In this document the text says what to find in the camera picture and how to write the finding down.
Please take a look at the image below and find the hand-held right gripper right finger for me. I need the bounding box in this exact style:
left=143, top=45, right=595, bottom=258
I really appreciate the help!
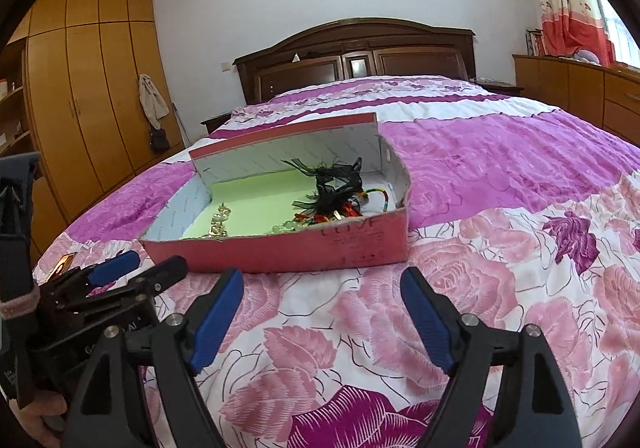
left=399, top=267, right=583, bottom=448

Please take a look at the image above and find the black feather hair claw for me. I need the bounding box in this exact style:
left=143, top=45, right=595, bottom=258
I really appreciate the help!
left=281, top=158, right=368, bottom=216

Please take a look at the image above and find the dark wooden nightstand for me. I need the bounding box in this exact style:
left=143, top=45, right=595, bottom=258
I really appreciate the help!
left=200, top=112, right=233, bottom=135
left=475, top=78, right=525, bottom=96

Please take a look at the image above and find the long wooden cabinet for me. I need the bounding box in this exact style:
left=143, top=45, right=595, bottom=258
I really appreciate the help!
left=512, top=54, right=640, bottom=146

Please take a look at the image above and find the person's left hand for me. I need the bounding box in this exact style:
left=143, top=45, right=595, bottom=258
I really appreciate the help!
left=21, top=390, right=69, bottom=448

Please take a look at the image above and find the dark wooden headboard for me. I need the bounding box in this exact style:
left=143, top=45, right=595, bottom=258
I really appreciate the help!
left=234, top=18, right=476, bottom=105

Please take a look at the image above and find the red string bracelet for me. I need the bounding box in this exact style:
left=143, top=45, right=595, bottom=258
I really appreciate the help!
left=292, top=208, right=351, bottom=226

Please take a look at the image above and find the small gold framed picture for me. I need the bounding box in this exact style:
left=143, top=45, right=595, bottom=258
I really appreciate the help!
left=42, top=252, right=78, bottom=285

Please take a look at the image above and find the brown wooden wardrobe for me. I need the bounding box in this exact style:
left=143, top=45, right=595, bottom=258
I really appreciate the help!
left=0, top=0, right=186, bottom=269

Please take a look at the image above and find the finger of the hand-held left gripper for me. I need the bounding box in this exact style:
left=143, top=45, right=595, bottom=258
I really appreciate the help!
left=85, top=255, right=190, bottom=309
left=42, top=249, right=141, bottom=299

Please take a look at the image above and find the red cardboard box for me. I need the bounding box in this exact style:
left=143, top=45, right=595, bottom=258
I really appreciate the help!
left=139, top=112, right=412, bottom=275

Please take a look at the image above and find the light green paper lining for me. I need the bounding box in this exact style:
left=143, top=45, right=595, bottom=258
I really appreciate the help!
left=177, top=170, right=321, bottom=241

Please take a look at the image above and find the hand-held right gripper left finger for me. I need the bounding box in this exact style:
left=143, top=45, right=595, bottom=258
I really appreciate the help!
left=62, top=267, right=246, bottom=448

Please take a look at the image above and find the hanging beige cloth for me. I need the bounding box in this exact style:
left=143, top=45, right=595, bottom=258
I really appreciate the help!
left=138, top=74, right=170, bottom=130

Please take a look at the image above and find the window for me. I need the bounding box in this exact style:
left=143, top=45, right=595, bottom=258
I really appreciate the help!
left=592, top=0, right=640, bottom=71

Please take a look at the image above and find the gold pearl brooch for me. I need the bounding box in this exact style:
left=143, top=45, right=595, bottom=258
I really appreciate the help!
left=209, top=205, right=233, bottom=236

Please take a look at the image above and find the bed with floral cover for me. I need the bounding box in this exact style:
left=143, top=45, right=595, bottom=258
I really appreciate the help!
left=32, top=74, right=640, bottom=448

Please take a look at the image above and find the multicolour braided bracelet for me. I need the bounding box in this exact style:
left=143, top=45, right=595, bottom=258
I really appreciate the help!
left=357, top=188, right=396, bottom=215

